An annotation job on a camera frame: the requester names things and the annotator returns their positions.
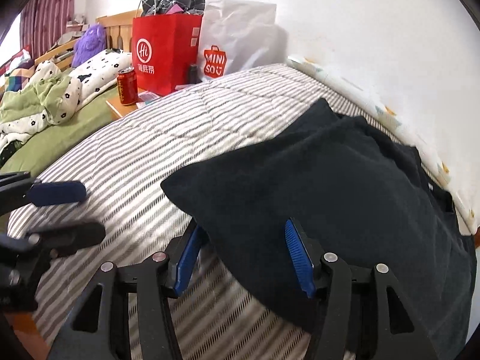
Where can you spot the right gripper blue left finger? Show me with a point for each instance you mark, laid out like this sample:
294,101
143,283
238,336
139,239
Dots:
97,326

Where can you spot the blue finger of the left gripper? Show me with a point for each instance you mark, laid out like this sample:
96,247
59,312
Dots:
56,193
67,238

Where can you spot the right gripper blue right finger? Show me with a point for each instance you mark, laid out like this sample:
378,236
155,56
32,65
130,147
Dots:
387,325

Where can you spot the black sweatshirt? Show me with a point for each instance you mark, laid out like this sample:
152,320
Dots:
353,190

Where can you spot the plaid dark clothing in bag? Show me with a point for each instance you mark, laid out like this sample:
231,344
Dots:
166,7

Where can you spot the green bed sheet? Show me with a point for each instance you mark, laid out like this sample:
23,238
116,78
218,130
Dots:
44,148

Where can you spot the striped quilted mattress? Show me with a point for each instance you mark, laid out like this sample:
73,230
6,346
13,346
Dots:
122,166

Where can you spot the white spotted quilt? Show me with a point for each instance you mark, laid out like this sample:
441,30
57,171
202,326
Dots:
52,97

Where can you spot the wooden bedside table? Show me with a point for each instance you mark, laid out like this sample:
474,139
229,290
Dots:
119,110

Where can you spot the red drink can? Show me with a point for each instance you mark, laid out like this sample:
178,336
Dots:
127,85

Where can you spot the purple plush toy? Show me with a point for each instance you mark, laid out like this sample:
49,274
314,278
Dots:
90,44

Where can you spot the striped maroon curtain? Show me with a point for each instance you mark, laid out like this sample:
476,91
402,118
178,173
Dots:
42,22

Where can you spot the small black bottle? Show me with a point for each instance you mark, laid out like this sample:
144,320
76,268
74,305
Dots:
193,75

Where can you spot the wooden headboard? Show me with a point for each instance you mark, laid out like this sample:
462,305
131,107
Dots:
108,31

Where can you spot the red paper shopping bag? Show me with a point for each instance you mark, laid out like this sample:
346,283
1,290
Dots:
163,49

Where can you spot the white Miniso plastic bag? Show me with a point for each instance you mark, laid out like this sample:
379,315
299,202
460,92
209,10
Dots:
238,35

